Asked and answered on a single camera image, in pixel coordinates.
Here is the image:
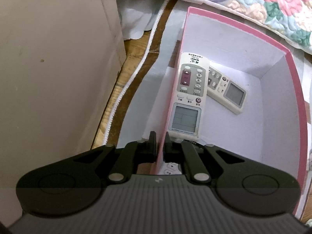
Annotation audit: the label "pink cardboard box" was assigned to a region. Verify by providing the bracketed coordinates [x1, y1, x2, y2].
[117, 6, 309, 225]

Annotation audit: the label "white slim TCL remote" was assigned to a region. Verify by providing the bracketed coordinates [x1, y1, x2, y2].
[160, 163, 181, 175]

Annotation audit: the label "striped checkered rug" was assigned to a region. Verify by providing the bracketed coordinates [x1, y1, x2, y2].
[104, 0, 311, 218]

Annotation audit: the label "white remote maroon buttons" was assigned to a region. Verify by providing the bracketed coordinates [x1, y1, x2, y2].
[168, 52, 209, 141]

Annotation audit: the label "small white display remote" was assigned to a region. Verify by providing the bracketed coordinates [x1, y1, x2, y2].
[207, 67, 247, 115]

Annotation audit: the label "white bed sheet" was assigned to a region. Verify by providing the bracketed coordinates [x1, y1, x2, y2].
[116, 0, 164, 40]

